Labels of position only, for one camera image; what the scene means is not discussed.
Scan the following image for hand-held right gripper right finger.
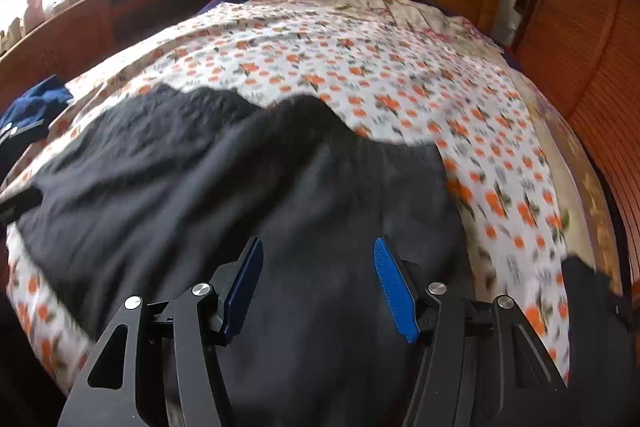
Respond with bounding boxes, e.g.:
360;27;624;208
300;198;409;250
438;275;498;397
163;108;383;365
374;237;571;427

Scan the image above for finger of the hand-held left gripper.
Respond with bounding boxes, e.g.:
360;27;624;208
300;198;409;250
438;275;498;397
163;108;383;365
0;119;47;148
0;186;46;226

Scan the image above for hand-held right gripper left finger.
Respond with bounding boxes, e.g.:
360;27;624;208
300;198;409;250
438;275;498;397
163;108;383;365
56;237;264;427

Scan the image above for black zip jacket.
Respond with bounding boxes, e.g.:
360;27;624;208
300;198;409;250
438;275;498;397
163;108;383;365
10;82;476;427

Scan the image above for dark blue garment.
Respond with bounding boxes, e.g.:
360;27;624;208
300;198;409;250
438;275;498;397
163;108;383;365
0;76;75;142

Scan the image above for long wooden cabinet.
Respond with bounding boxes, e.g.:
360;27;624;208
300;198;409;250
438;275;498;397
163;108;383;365
0;0;228;112

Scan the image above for dark cloth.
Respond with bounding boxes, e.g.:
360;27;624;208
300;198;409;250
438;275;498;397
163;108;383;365
561;256;632;325

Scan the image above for orange floral bedsheet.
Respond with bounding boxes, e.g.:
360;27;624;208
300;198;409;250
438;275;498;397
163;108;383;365
0;0;626;400

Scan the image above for beige crumpled blanket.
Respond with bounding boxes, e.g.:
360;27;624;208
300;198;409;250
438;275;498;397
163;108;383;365
267;0;503;55

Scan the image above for wooden wardrobe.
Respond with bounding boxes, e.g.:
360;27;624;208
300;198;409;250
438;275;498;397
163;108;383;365
512;0;640;308

